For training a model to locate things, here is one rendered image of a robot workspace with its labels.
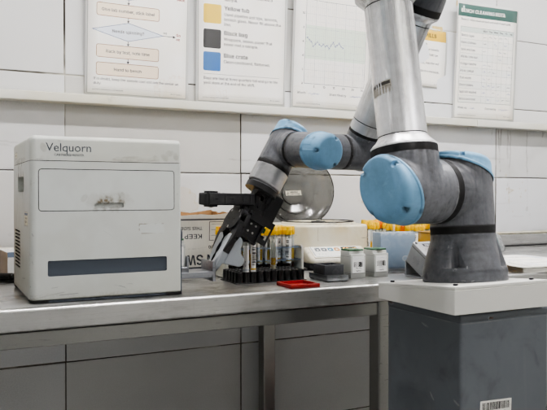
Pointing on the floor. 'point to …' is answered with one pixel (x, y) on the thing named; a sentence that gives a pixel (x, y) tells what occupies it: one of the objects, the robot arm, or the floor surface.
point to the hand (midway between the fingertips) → (211, 266)
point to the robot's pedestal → (466, 359)
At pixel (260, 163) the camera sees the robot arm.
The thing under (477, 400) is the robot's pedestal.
